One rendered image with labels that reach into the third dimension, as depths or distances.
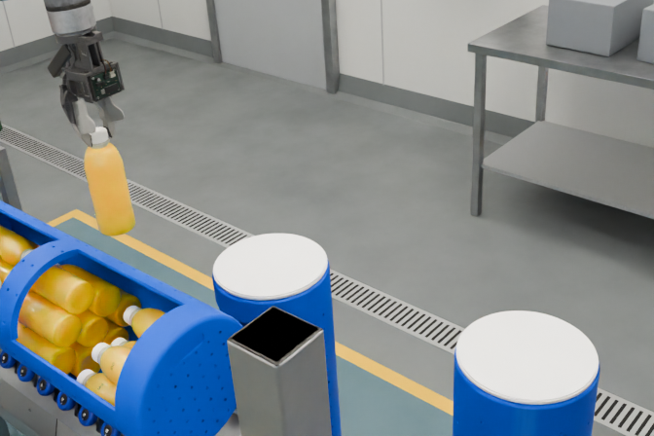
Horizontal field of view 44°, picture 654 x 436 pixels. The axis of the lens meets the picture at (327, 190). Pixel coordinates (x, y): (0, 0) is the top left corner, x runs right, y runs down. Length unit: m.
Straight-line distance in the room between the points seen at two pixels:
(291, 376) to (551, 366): 1.06
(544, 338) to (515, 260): 2.12
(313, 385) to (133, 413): 0.82
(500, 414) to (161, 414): 0.63
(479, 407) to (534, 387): 0.11
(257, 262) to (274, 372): 1.34
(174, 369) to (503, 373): 0.63
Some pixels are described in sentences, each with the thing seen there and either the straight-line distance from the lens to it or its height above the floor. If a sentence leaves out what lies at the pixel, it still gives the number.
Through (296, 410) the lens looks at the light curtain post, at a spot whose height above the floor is 1.64.
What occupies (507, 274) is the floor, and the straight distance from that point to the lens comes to 3.76.
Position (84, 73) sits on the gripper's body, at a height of 1.66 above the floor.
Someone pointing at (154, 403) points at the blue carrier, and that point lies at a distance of 1.52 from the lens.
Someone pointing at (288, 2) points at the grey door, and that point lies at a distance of 5.73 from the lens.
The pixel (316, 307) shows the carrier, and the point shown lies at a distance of 1.95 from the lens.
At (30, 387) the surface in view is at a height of 0.93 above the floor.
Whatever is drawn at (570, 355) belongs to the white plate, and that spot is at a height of 1.04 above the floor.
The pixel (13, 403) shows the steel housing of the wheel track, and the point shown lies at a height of 0.87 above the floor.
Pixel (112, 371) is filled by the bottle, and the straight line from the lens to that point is 1.62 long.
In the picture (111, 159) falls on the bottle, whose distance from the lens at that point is 1.57.
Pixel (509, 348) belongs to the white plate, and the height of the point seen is 1.04.
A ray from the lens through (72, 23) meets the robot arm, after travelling 1.46.
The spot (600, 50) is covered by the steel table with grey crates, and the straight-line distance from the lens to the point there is 3.68.
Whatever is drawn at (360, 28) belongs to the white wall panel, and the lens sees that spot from 5.41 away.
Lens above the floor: 2.13
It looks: 29 degrees down
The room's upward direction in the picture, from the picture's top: 4 degrees counter-clockwise
